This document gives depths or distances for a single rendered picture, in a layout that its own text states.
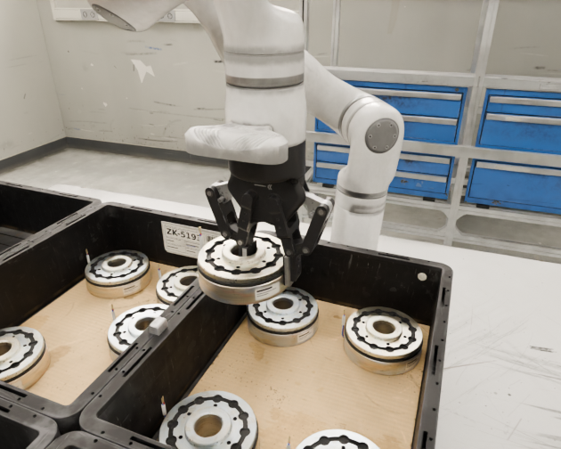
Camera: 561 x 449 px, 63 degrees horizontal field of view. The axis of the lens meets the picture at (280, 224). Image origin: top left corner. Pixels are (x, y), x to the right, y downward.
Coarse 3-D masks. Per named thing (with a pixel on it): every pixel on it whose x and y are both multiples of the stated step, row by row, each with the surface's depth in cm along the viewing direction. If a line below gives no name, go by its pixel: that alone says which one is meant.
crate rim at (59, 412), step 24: (168, 216) 77; (192, 216) 76; (48, 240) 70; (0, 264) 63; (192, 288) 58; (168, 312) 54; (144, 336) 50; (120, 360) 47; (0, 384) 44; (96, 384) 44; (48, 408) 41; (72, 408) 41
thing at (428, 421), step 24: (408, 264) 64; (432, 264) 63; (192, 312) 54; (168, 336) 50; (432, 336) 50; (144, 360) 47; (432, 360) 46; (120, 384) 44; (432, 384) 44; (96, 408) 41; (432, 408) 41; (96, 432) 39; (120, 432) 39; (432, 432) 39
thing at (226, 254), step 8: (224, 248) 50; (232, 248) 51; (256, 248) 50; (264, 248) 50; (224, 256) 49; (232, 256) 49; (248, 256) 49; (256, 256) 49; (264, 256) 50; (240, 264) 48; (248, 264) 48
